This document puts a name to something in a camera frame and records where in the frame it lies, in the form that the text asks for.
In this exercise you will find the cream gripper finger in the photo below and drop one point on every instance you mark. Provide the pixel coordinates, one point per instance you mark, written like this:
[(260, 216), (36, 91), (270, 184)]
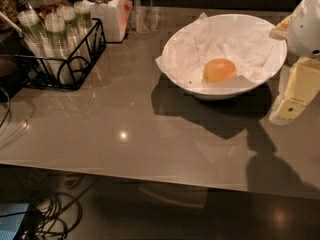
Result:
[(280, 31), (298, 86)]

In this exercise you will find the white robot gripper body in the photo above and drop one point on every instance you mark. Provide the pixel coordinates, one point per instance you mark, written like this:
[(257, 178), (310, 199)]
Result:
[(305, 30)]

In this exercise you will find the orange fruit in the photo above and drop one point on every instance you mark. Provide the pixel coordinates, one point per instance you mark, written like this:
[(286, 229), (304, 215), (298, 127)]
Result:
[(219, 70)]

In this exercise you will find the white bowl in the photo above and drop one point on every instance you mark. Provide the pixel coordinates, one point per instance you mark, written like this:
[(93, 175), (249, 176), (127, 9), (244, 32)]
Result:
[(200, 50)]

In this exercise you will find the white paper liner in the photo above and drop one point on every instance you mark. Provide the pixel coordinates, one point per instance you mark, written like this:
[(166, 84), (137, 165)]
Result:
[(243, 47)]

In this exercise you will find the clear acrylic holder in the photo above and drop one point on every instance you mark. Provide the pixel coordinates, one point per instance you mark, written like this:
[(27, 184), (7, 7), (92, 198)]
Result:
[(148, 19)]

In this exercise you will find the white lidded canister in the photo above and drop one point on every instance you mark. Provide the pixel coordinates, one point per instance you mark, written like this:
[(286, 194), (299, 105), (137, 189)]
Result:
[(114, 15)]

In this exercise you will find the clear plastic cup stack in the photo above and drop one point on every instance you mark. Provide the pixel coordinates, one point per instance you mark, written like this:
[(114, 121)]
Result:
[(57, 48), (36, 39), (84, 20), (67, 13)]

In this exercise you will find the blue box on floor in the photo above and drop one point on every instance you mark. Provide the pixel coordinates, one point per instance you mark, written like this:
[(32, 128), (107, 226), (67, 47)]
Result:
[(11, 219)]

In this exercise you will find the black wire rack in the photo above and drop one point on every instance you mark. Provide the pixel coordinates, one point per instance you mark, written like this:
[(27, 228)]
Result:
[(36, 78)]

